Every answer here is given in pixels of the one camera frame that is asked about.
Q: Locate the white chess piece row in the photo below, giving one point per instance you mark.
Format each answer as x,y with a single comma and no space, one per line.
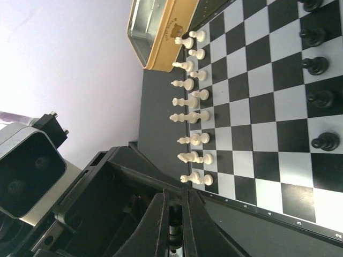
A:
193,102

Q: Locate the black and silver chessboard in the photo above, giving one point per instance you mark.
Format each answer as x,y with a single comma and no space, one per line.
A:
261,125

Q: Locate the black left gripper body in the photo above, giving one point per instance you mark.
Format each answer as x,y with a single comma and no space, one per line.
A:
105,206

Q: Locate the black pawn chess piece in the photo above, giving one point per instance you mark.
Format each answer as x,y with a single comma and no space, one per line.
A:
311,5

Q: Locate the gold metal tin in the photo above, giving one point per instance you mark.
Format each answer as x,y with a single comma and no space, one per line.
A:
153,27

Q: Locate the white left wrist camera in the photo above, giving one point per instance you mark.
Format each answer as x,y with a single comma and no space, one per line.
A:
34,175

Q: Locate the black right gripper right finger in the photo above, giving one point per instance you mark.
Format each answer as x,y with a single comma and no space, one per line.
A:
201,235

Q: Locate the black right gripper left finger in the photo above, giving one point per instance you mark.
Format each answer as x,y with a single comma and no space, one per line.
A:
151,237

